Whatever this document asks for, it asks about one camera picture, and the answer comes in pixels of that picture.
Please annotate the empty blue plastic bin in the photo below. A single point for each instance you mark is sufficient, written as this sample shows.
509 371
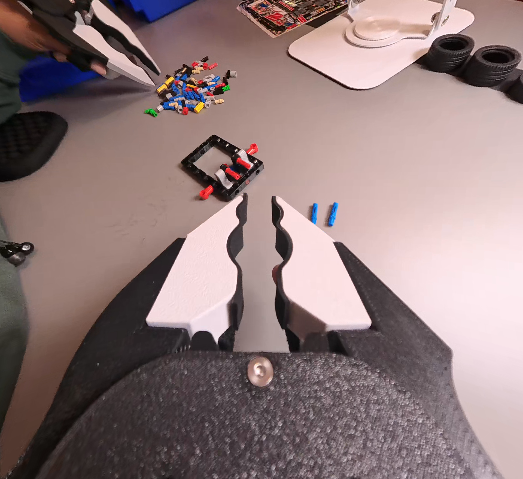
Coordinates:
49 78

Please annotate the black lego frame assembly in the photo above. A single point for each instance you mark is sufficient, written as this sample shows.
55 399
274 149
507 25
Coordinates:
192 166

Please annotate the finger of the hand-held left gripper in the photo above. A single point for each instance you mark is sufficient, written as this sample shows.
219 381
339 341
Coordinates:
114 64
118 25

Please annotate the lego sticker sheet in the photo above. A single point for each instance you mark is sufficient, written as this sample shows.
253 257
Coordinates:
294 1

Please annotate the blue lego pin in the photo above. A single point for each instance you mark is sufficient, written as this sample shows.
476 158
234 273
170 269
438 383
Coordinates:
313 213
333 214

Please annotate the person's left forearm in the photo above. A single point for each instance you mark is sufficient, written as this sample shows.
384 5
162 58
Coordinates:
10 78

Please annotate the pile of small lego pieces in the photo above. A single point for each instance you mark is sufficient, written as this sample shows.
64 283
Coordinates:
188 90

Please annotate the person's left hand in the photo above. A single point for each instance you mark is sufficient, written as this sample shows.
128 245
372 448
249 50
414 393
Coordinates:
24 25

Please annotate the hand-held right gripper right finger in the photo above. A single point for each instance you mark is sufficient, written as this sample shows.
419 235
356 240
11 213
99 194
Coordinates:
322 283

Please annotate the black lego tyre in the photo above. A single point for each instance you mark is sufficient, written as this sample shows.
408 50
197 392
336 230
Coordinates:
517 88
449 54
490 68

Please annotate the white book stand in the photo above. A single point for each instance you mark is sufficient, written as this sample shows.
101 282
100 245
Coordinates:
335 54

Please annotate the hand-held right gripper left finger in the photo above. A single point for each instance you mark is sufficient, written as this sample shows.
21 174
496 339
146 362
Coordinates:
196 283

